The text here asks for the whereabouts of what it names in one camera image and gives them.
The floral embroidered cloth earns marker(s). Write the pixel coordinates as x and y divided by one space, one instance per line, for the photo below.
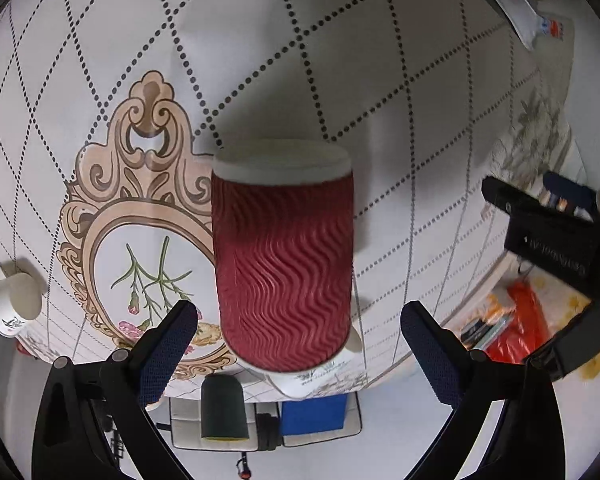
535 135

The blue box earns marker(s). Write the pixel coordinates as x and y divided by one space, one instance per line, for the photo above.
312 411

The orange plastic bag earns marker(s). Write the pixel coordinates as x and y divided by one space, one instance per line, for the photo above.
522 325

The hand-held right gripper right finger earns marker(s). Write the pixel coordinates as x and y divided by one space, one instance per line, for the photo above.
430 355

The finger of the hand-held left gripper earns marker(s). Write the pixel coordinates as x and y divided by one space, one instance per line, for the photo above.
565 187
575 345

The dark green cup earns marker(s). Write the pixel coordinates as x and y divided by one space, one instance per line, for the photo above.
222 410

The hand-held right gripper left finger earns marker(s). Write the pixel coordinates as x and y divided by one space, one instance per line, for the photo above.
166 352

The white floral paper cup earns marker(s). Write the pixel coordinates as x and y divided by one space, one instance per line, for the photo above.
312 381
11 305

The white printed packet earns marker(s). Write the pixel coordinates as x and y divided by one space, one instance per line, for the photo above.
522 10

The white dotted printed tablecloth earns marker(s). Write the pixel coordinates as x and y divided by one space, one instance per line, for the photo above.
330 35

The red ripple paper cup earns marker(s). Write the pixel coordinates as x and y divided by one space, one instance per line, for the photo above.
285 260

